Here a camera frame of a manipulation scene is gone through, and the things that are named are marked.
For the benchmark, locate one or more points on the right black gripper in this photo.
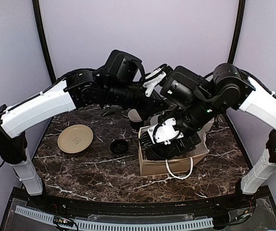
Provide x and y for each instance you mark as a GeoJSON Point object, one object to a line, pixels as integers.
{"type": "Point", "coordinates": [183, 146]}

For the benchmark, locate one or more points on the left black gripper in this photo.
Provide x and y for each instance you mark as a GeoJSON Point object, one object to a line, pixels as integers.
{"type": "Point", "coordinates": [155, 104]}

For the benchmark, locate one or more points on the brown paper bag white handles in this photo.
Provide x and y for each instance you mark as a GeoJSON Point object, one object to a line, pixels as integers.
{"type": "Point", "coordinates": [179, 164]}

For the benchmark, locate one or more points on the stack of black paper cups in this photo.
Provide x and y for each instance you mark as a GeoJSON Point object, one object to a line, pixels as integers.
{"type": "Point", "coordinates": [135, 121]}

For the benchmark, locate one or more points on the stack of black cup lids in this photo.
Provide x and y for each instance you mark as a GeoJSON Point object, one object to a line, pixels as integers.
{"type": "Point", "coordinates": [119, 146]}

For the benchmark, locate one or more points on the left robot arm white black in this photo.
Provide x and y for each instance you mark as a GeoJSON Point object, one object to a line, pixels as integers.
{"type": "Point", "coordinates": [74, 90]}

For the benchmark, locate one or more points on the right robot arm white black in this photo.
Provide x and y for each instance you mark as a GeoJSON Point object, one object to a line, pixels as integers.
{"type": "Point", "coordinates": [238, 89]}

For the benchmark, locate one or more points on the beige round plate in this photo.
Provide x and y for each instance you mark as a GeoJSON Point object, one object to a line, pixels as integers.
{"type": "Point", "coordinates": [75, 139]}

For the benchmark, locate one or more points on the white slotted cable duct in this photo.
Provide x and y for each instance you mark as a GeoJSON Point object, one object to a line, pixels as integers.
{"type": "Point", "coordinates": [86, 225]}

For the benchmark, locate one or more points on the black front table rail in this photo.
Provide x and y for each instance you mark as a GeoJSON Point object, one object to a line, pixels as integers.
{"type": "Point", "coordinates": [218, 207]}

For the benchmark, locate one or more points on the black right frame post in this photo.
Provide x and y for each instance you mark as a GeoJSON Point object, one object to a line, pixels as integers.
{"type": "Point", "coordinates": [237, 31]}

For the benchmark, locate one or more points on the black frame post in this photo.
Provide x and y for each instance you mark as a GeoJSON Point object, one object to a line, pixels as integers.
{"type": "Point", "coordinates": [237, 31]}
{"type": "Point", "coordinates": [42, 40]}

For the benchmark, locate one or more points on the black left frame post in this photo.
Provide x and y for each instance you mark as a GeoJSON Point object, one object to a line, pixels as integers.
{"type": "Point", "coordinates": [42, 40]}

